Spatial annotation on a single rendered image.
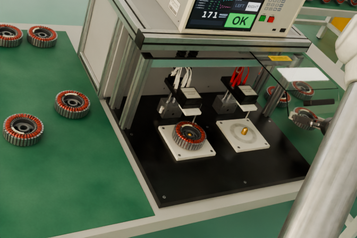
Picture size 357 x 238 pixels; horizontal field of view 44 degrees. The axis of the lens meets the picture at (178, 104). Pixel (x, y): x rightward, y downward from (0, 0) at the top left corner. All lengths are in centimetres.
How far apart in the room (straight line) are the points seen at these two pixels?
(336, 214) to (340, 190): 4
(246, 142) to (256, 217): 97
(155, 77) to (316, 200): 88
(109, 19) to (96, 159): 47
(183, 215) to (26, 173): 45
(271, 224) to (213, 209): 119
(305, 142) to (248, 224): 78
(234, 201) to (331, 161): 58
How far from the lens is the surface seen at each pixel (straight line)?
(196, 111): 146
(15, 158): 133
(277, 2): 150
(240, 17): 144
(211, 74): 172
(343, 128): 93
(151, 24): 134
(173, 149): 143
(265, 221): 253
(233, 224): 241
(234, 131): 162
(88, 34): 169
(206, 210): 135
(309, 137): 187
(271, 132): 173
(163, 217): 128
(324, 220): 88
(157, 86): 163
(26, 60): 169
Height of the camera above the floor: 172
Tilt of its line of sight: 35 degrees down
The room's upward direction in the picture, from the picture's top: 22 degrees clockwise
